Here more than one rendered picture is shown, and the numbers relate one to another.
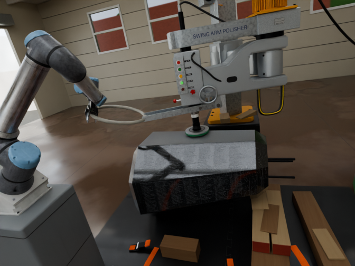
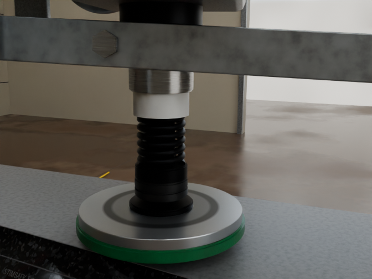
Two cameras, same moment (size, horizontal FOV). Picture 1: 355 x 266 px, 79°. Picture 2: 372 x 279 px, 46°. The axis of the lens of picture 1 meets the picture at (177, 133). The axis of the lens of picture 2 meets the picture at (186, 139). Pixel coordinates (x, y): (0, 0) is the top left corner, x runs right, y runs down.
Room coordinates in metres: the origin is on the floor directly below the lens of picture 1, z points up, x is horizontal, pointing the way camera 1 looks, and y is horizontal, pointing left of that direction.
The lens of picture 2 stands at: (2.39, -0.12, 1.08)
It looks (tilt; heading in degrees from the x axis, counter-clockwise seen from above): 12 degrees down; 183
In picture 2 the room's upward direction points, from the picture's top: 1 degrees clockwise
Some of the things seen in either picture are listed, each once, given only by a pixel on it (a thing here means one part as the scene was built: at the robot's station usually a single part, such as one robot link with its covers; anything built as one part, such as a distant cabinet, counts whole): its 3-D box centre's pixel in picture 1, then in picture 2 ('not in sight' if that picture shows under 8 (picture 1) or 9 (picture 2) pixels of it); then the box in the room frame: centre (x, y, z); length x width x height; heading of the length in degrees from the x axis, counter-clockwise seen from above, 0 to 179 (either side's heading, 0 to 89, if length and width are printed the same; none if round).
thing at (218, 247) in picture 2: (197, 130); (161, 212); (1.85, -0.18, 0.86); 0.22 x 0.22 x 0.04
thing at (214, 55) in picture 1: (237, 60); not in sight; (2.23, -0.71, 1.36); 0.74 x 0.34 x 0.25; 16
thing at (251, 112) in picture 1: (245, 114); not in sight; (2.21, -0.76, 0.80); 0.20 x 0.10 x 0.05; 108
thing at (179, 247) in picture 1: (180, 247); not in sight; (1.32, 0.14, 0.07); 0.30 x 0.12 x 0.12; 69
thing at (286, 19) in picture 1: (229, 33); not in sight; (1.82, -0.53, 1.62); 0.96 x 0.25 x 0.17; 86
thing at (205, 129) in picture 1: (196, 129); (161, 209); (1.85, -0.18, 0.86); 0.21 x 0.21 x 0.01
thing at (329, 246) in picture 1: (327, 243); not in sight; (1.09, -0.90, 0.13); 0.25 x 0.10 x 0.01; 169
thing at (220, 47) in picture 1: (226, 62); not in sight; (2.42, -0.66, 1.36); 0.35 x 0.35 x 0.41
